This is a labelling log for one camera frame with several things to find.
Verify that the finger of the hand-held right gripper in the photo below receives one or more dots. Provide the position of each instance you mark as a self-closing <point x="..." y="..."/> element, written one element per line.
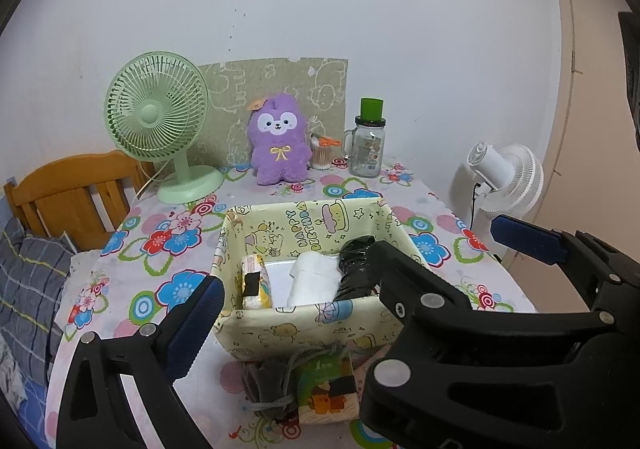
<point x="530" y="236"/>
<point x="415" y="284"/>

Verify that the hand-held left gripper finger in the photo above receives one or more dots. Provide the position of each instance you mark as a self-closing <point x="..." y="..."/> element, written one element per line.
<point x="200" y="321"/>

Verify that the black plastic packet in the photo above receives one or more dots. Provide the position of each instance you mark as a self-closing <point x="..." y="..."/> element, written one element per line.
<point x="356" y="269"/>

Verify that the yellow black-banded tissue pack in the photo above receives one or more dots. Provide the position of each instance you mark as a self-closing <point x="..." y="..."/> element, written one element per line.
<point x="257" y="281"/>

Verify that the white cloth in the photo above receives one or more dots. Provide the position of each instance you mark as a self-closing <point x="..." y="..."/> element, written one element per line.
<point x="10" y="374"/>
<point x="315" y="279"/>

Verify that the yellow cartoon printed box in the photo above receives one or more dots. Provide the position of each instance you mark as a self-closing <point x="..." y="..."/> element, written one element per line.
<point x="300" y="329"/>

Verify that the cartoon printed tissue pack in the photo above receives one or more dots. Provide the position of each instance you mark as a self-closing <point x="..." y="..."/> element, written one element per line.
<point x="327" y="389"/>

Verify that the white standing fan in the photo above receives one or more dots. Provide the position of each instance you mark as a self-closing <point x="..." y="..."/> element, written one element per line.
<point x="515" y="189"/>

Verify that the beige door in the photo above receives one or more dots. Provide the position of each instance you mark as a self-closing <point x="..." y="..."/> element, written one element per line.
<point x="590" y="129"/>

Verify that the glass mug with green lid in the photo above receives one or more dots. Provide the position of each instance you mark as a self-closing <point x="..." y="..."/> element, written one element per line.
<point x="367" y="149"/>

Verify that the cotton swab jar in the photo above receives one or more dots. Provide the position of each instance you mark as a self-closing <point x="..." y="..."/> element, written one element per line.
<point x="321" y="158"/>

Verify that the orange scissors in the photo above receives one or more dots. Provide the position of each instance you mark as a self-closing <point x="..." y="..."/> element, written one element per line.
<point x="327" y="141"/>

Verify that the grey plaid pillow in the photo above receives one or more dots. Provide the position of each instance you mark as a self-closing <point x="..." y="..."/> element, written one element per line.
<point x="30" y="289"/>

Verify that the wooden bed headboard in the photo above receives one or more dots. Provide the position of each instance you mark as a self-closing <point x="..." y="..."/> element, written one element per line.
<point x="65" y="194"/>

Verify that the purple plush toy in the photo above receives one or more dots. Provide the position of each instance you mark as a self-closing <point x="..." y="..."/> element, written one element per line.
<point x="278" y="144"/>

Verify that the crumpled white cloth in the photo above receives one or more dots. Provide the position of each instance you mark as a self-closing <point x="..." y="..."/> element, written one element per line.
<point x="10" y="374"/>

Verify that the green desk fan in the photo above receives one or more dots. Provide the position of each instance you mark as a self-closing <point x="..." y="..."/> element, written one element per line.
<point x="155" y="109"/>

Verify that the green cartoon board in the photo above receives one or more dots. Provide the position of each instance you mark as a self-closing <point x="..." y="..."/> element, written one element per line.
<point x="295" y="79"/>

